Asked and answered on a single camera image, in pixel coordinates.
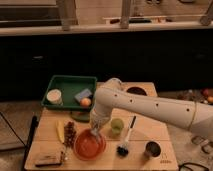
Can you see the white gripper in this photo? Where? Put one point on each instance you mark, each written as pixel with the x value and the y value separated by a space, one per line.
pixel 97 121

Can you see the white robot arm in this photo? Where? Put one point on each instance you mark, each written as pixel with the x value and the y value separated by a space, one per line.
pixel 192 116

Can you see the red bowl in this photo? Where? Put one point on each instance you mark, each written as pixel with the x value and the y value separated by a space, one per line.
pixel 88 147

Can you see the dark brown bowl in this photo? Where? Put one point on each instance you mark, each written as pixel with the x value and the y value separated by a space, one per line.
pixel 136 90

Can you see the green flat plate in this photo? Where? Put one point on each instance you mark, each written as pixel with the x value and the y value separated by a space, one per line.
pixel 80 116

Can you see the green cup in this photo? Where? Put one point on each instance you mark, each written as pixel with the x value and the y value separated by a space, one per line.
pixel 117 126

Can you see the orange fruit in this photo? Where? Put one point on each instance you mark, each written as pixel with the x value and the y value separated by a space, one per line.
pixel 85 102

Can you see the black dish brush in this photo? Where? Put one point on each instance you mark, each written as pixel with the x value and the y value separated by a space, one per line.
pixel 123 147

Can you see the wooden board table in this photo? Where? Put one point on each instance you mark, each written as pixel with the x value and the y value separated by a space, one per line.
pixel 145 130

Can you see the yellow banana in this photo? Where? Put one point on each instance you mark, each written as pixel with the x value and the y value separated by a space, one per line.
pixel 60 131

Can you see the blue sponge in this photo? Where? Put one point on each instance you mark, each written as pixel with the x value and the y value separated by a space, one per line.
pixel 83 94

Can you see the green plastic tray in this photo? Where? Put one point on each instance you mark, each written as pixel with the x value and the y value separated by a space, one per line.
pixel 69 86

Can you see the white round can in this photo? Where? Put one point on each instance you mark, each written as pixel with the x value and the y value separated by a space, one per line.
pixel 54 96

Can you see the metal cup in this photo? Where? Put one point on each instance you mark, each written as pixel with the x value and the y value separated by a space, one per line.
pixel 152 149

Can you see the brown rectangular block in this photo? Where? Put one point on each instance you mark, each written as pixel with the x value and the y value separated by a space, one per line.
pixel 48 160

